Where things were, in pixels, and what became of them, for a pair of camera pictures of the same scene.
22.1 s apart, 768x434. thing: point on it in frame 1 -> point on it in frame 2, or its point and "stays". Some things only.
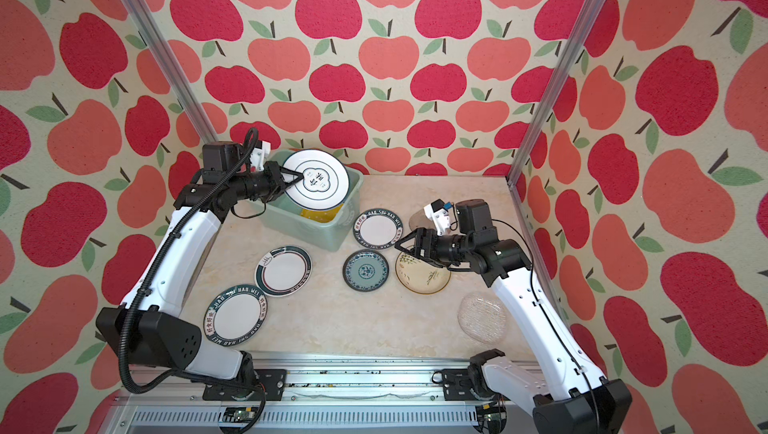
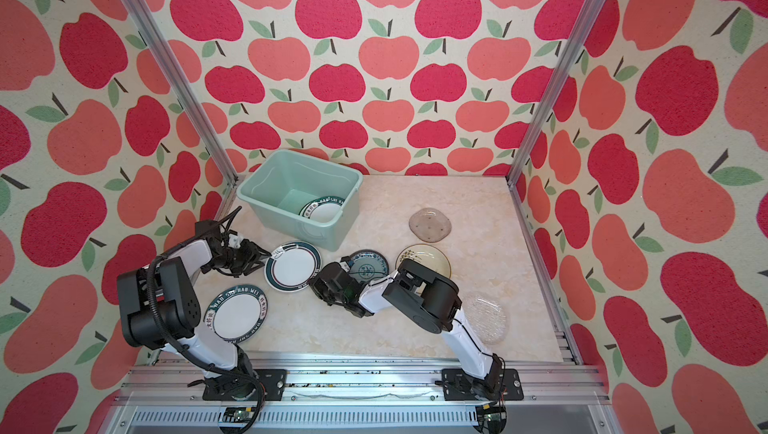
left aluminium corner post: x=158 y=46 stays
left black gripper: x=278 y=179 -> x=248 y=248
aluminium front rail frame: x=332 y=394 stays
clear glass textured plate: x=482 y=318 stays
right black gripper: x=420 y=243 -> x=312 y=282
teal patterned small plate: x=366 y=270 stays
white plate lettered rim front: x=235 y=314 stays
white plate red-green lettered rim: x=378 y=229 -> x=323 y=209
